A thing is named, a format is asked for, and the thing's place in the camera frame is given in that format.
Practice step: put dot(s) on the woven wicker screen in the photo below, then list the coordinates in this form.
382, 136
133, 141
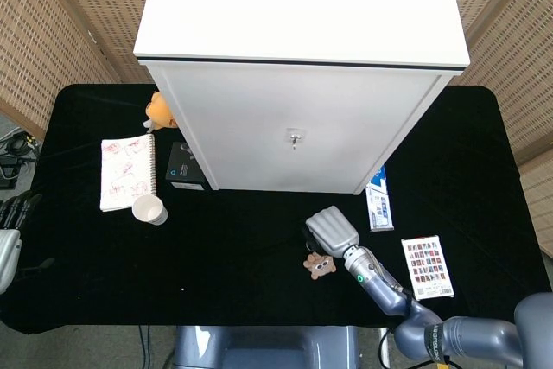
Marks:
52, 32
510, 40

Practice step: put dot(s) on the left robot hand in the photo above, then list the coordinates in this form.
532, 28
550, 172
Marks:
8, 248

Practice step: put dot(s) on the white cabinet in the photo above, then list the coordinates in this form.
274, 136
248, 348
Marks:
276, 19

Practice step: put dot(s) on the spiral notebook with red drawings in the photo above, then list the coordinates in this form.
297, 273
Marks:
127, 172

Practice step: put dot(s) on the blue and white package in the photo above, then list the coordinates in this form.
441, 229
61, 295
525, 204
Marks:
380, 209

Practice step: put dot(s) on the metal table leg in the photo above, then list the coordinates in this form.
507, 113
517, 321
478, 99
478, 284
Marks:
385, 362

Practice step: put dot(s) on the black product box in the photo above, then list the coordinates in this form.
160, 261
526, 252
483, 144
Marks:
183, 170

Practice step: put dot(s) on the black tablecloth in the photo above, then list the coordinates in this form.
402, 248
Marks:
233, 248

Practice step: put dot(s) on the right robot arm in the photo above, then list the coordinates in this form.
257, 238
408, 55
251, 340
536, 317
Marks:
389, 295

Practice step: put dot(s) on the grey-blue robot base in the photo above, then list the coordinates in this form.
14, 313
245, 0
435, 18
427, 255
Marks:
263, 349

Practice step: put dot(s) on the white paper cup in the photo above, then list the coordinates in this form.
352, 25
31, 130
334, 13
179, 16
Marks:
149, 210

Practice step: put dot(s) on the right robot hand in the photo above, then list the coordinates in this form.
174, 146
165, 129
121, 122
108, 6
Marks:
332, 230

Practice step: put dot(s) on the white box with picture grid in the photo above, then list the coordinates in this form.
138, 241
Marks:
427, 267

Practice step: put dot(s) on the orange plush toy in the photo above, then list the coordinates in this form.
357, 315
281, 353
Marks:
159, 112

